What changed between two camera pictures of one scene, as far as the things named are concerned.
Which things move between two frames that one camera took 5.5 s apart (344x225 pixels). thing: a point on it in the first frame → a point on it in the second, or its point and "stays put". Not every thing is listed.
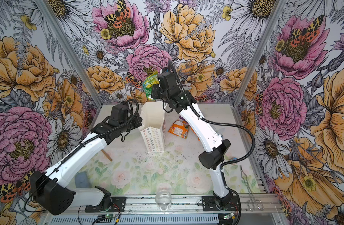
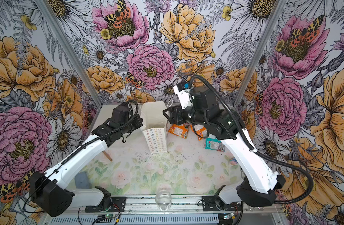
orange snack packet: x=179 y=128 stays put
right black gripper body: x=156 y=92 → x=174 y=115
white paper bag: x=153 y=125 stays put
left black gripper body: x=136 y=122 stays put
